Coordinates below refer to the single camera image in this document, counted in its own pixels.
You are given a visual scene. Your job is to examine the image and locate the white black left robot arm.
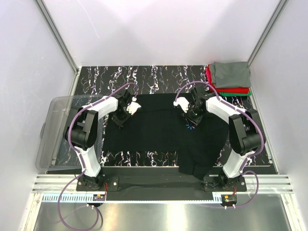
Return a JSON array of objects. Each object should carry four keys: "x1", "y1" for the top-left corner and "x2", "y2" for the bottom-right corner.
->
[{"x1": 63, "y1": 90, "x2": 141, "y2": 191}]

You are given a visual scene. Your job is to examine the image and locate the folded grey t shirt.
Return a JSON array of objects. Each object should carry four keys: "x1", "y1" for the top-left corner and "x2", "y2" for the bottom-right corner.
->
[{"x1": 209, "y1": 62, "x2": 251, "y2": 88}]

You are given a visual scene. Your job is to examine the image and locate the left aluminium corner post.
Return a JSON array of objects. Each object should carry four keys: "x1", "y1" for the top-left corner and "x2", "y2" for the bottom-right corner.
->
[{"x1": 33, "y1": 0, "x2": 81, "y2": 75}]

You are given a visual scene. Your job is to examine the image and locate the folded green t shirt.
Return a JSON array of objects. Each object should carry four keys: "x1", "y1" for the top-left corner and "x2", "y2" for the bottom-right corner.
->
[{"x1": 219, "y1": 91, "x2": 252, "y2": 97}]

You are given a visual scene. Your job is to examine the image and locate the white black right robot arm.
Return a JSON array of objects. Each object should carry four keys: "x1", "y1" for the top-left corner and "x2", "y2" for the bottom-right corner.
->
[{"x1": 173, "y1": 88, "x2": 266, "y2": 191}]

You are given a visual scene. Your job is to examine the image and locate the clear plastic bin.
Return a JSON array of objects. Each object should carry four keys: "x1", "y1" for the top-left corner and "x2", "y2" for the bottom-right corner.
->
[{"x1": 36, "y1": 95, "x2": 103, "y2": 172}]

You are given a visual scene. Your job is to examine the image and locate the black t shirt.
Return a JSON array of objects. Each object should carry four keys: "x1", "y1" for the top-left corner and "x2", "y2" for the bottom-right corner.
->
[{"x1": 101, "y1": 93, "x2": 228, "y2": 180}]

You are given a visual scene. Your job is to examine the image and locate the black marble pattern mat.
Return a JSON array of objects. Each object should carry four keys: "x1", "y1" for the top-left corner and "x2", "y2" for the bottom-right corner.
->
[{"x1": 47, "y1": 65, "x2": 275, "y2": 174}]

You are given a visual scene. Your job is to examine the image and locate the aluminium frame rail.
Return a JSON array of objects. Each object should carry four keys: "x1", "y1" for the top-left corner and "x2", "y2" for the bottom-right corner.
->
[{"x1": 32, "y1": 174, "x2": 293, "y2": 194}]

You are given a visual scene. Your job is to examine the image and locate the aluminium corner post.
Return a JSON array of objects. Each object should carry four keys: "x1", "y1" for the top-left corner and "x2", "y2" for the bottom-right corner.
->
[
  {"x1": 33, "y1": 0, "x2": 81, "y2": 75},
  {"x1": 248, "y1": 0, "x2": 289, "y2": 66}
]

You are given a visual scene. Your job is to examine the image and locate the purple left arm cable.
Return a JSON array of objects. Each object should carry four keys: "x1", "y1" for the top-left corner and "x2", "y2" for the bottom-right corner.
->
[{"x1": 58, "y1": 82, "x2": 139, "y2": 228}]

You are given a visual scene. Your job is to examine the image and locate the right aluminium corner post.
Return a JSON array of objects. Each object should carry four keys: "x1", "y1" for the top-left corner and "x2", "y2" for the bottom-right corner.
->
[{"x1": 248, "y1": 0, "x2": 289, "y2": 66}]

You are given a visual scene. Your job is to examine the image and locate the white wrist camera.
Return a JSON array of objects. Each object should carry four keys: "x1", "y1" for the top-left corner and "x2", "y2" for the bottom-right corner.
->
[
  {"x1": 173, "y1": 97, "x2": 190, "y2": 113},
  {"x1": 127, "y1": 102, "x2": 141, "y2": 115}
]

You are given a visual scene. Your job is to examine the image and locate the folded red t shirt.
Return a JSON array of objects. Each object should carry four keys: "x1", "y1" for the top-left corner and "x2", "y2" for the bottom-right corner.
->
[{"x1": 205, "y1": 64, "x2": 250, "y2": 94}]

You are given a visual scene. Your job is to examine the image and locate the white slotted cable duct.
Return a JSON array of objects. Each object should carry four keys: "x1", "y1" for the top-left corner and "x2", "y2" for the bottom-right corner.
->
[{"x1": 42, "y1": 193, "x2": 106, "y2": 203}]

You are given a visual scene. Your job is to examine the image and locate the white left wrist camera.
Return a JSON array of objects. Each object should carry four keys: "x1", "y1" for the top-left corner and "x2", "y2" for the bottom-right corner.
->
[{"x1": 127, "y1": 102, "x2": 141, "y2": 115}]

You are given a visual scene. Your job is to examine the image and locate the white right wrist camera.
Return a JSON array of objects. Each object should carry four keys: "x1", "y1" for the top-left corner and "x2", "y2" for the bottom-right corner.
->
[{"x1": 173, "y1": 97, "x2": 190, "y2": 113}]

